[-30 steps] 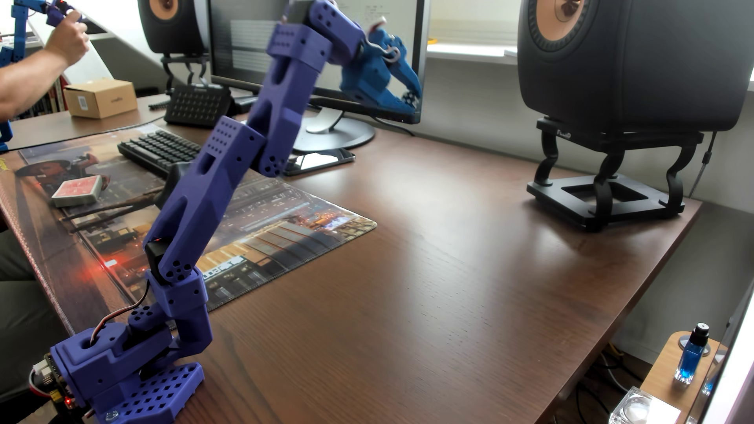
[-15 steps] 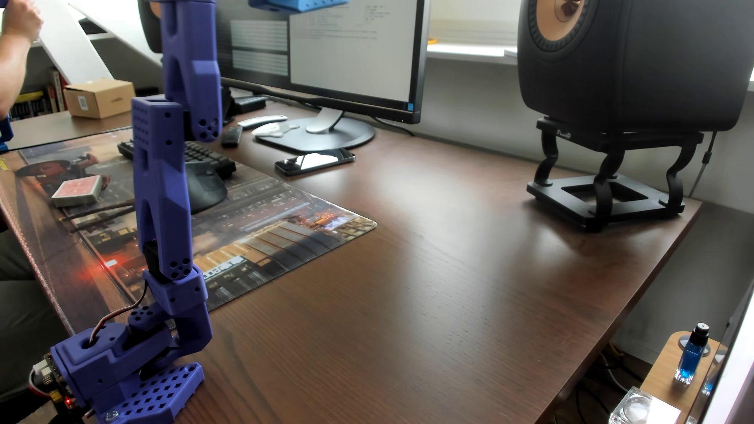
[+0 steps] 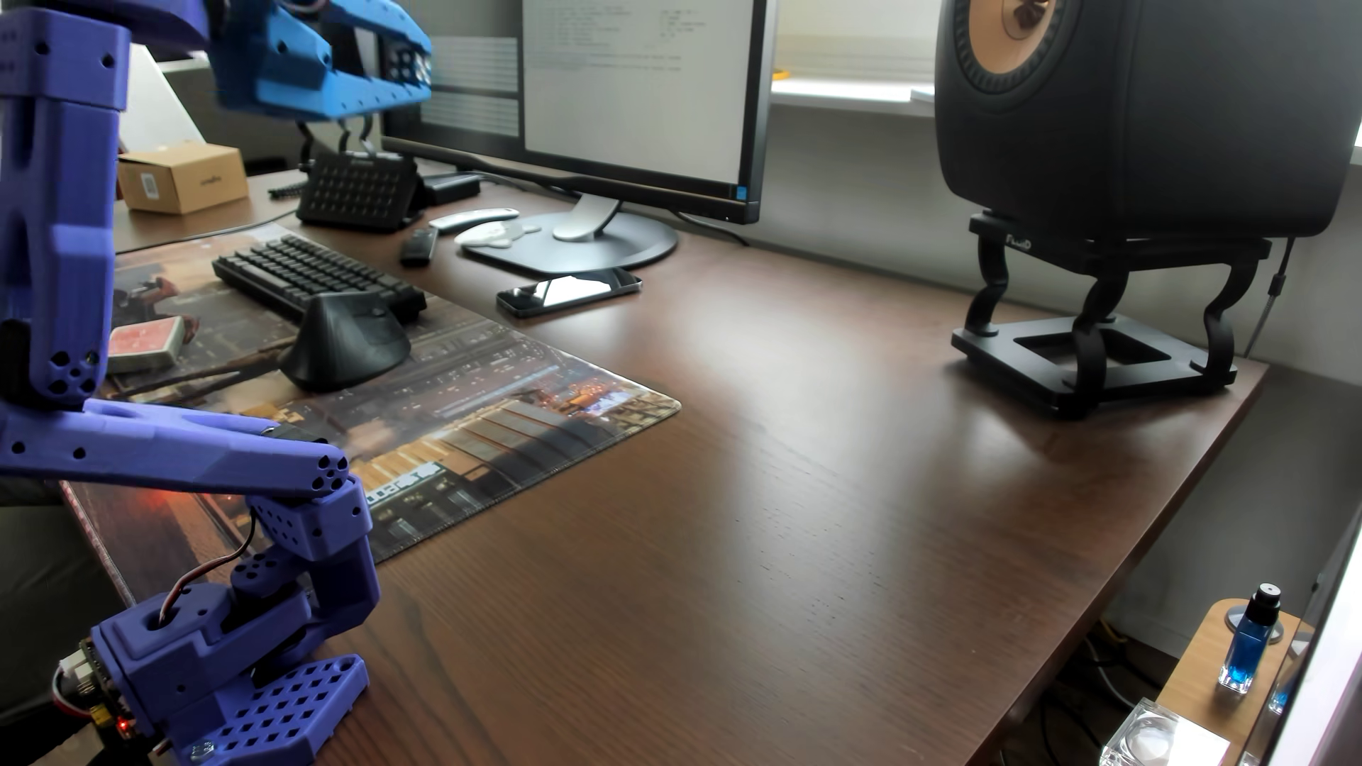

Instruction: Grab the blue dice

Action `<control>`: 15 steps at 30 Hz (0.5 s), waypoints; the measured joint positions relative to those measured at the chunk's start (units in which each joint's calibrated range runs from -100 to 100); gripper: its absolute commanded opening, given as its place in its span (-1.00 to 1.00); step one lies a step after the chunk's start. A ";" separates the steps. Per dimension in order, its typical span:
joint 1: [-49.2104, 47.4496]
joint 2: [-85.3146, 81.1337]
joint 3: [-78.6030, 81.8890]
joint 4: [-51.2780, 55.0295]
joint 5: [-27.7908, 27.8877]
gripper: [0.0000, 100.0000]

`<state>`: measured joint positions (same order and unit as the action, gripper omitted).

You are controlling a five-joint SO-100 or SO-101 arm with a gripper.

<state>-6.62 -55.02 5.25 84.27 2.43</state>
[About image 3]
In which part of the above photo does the red playing card deck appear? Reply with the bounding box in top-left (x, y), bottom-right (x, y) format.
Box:
top-left (106, 316), bottom-right (187, 376)

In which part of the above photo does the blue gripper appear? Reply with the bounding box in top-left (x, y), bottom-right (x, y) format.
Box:
top-left (207, 0), bottom-right (436, 121)

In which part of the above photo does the black vertical mouse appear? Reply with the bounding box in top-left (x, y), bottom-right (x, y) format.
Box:
top-left (279, 289), bottom-right (413, 393)

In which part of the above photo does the black smartphone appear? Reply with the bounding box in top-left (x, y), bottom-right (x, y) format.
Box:
top-left (496, 266), bottom-right (644, 319)

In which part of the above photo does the black perforated key pad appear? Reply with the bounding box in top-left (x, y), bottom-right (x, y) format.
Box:
top-left (296, 151), bottom-right (421, 233)

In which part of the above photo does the thin black speaker stand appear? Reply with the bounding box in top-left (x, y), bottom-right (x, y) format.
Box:
top-left (289, 111), bottom-right (380, 172)

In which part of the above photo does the white flat gadget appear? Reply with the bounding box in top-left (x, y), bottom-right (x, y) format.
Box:
top-left (455, 219), bottom-right (542, 250)

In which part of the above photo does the large black speaker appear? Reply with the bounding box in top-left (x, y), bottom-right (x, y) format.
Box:
top-left (934, 0), bottom-right (1362, 242)

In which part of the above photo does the thin black stick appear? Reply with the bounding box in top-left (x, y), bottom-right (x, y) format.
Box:
top-left (136, 364), bottom-right (283, 416)
top-left (106, 351), bottom-right (287, 401)

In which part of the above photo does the blue perfume bottle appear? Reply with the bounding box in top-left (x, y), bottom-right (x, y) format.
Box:
top-left (1218, 583), bottom-right (1283, 696)

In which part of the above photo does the robot controller board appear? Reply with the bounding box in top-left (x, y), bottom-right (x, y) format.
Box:
top-left (53, 638), bottom-right (140, 746)

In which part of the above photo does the small black box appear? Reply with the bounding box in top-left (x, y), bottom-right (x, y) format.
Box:
top-left (420, 170), bottom-right (483, 206)

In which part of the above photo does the clear glass cube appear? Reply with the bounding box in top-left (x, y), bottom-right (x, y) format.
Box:
top-left (1099, 696), bottom-right (1232, 766)

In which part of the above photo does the white slim remote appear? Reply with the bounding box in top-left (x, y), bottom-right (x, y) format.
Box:
top-left (428, 207), bottom-right (521, 233)

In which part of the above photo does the small cardboard box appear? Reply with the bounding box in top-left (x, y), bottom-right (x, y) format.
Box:
top-left (113, 141), bottom-right (250, 216)

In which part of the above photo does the wooden side shelf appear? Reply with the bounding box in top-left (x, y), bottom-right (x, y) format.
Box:
top-left (1156, 598), bottom-right (1305, 766)

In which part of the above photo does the black speaker cable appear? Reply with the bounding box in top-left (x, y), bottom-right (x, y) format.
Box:
top-left (1243, 236), bottom-right (1297, 357)

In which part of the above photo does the black computer monitor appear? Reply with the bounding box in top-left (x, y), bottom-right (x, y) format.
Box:
top-left (372, 0), bottom-right (778, 276)

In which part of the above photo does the black keyboard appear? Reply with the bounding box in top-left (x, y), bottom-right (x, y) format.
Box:
top-left (211, 234), bottom-right (428, 325)

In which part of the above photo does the printed desk mat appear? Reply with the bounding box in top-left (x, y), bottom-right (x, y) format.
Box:
top-left (64, 221), bottom-right (682, 563)

